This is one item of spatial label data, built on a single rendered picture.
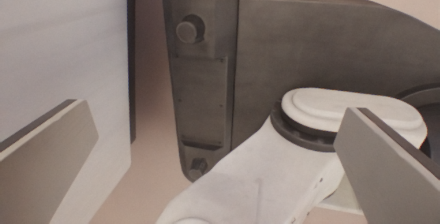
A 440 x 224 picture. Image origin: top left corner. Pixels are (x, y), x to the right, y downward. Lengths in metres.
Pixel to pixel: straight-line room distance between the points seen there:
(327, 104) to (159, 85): 0.56
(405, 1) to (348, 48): 0.23
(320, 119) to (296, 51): 0.17
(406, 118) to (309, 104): 0.13
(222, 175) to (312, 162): 0.12
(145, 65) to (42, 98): 0.39
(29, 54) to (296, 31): 0.44
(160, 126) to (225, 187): 0.65
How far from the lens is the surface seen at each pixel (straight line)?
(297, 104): 0.36
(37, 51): 0.44
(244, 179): 0.29
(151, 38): 0.73
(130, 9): 0.71
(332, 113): 0.35
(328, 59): 0.48
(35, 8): 0.43
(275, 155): 0.33
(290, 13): 0.45
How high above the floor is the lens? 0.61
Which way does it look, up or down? 57 degrees down
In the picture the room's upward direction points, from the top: 155 degrees counter-clockwise
